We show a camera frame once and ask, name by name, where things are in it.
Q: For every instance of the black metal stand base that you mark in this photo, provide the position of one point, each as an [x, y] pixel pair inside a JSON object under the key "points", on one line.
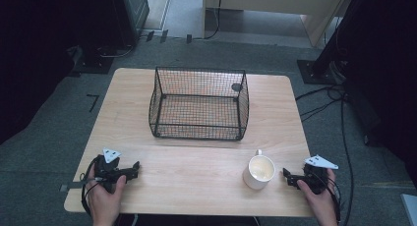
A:
{"points": [[313, 72], [93, 63]]}

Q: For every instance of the beige cabinet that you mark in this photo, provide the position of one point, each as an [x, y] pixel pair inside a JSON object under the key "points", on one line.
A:
{"points": [[272, 13]]}

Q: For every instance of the dark equipment box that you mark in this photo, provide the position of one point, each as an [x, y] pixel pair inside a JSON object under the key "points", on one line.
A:
{"points": [[131, 16]]}

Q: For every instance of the white cup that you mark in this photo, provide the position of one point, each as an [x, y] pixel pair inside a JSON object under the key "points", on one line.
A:
{"points": [[259, 170]]}

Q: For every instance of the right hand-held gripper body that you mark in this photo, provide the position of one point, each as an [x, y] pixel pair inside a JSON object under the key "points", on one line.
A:
{"points": [[314, 175]]}

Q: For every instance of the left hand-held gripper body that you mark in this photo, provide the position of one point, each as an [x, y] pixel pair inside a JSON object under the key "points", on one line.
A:
{"points": [[109, 168]]}

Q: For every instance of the person's left hand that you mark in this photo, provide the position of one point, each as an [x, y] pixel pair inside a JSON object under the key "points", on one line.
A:
{"points": [[105, 199]]}

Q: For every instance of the person's right hand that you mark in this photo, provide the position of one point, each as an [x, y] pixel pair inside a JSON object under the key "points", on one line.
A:
{"points": [[319, 201]]}

